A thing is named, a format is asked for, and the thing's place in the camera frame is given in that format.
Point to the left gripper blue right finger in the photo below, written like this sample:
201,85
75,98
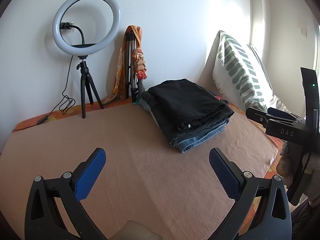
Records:
272,219

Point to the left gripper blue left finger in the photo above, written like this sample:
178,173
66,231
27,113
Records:
42,217

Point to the black pants with pink trim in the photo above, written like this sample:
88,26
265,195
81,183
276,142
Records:
187,101

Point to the right gloved hand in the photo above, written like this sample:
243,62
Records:
284,169

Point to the orange floral bed sheet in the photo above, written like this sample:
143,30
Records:
75,112

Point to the green striped white pillow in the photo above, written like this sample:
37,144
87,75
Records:
241,77

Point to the folded blue jeans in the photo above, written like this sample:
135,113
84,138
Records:
193,139

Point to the pink bed blanket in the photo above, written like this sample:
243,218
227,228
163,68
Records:
140,167

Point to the folded dark grey pants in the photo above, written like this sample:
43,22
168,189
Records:
167,122

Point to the black mini tripod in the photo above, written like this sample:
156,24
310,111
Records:
87,86

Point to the silver folded tripod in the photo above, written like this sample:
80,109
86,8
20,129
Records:
130,75

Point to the orange patterned scarf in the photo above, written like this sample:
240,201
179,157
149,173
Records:
119,91

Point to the white ring light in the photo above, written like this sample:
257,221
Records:
85,27

